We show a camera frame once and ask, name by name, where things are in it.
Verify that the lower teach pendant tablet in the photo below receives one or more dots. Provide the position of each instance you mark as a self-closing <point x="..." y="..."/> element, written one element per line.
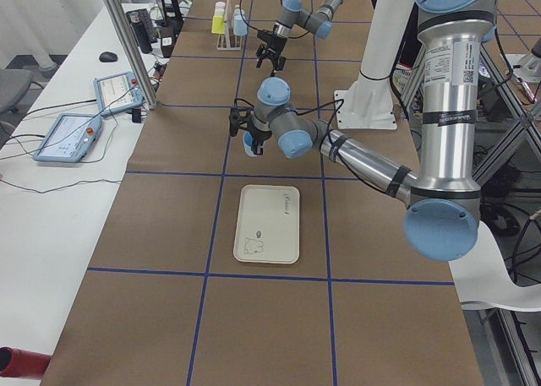
<point x="69" y="139"/>

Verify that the teach pendant tablet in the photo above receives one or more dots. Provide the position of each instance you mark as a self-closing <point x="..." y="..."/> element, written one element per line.
<point x="69" y="139"/>
<point x="117" y="93"/>

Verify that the grey plastic cup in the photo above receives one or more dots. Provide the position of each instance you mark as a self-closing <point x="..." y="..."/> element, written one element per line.
<point x="236" y="9"/>

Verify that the pink plastic cup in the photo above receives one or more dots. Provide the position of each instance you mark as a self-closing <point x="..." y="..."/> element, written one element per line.
<point x="219" y="9"/>

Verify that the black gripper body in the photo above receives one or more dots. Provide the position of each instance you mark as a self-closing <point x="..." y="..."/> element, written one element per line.
<point x="276" y="45"/>
<point x="257" y="134"/>

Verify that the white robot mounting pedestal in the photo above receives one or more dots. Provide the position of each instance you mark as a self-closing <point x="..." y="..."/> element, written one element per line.
<point x="368" y="103"/>

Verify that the black computer mouse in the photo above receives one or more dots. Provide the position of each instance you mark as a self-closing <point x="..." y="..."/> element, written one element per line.
<point x="108" y="57"/>

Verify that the white plastic tray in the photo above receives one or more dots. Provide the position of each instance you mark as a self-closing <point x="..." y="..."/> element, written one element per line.
<point x="268" y="225"/>

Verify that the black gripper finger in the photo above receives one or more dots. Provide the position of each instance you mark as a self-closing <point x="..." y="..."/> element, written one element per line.
<point x="278" y="65"/>
<point x="258" y="147"/>
<point x="233" y="130"/>
<point x="259" y="61"/>

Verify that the black keyboard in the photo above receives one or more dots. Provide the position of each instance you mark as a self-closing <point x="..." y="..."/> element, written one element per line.
<point x="142" y="27"/>

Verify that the blue plastic cup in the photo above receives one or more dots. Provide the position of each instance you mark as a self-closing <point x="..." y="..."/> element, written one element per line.
<point x="240" y="28"/>
<point x="248" y="141"/>

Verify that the red cylinder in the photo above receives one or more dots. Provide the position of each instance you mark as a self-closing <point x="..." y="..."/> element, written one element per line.
<point x="17" y="363"/>

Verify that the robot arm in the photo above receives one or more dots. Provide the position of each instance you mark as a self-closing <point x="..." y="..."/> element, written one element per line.
<point x="442" y="200"/>
<point x="317" y="23"/>

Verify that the yellow plastic cup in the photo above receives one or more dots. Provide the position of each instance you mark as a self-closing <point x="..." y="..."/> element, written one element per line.
<point x="218" y="25"/>

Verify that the white wire cup rack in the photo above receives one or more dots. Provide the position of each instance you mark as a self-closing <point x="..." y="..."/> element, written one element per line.
<point x="228" y="41"/>

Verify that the upper teach pendant tablet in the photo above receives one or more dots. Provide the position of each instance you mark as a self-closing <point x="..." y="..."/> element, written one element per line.
<point x="117" y="93"/>

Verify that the aluminium frame post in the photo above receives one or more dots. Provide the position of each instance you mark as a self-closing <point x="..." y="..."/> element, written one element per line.
<point x="128" y="42"/>

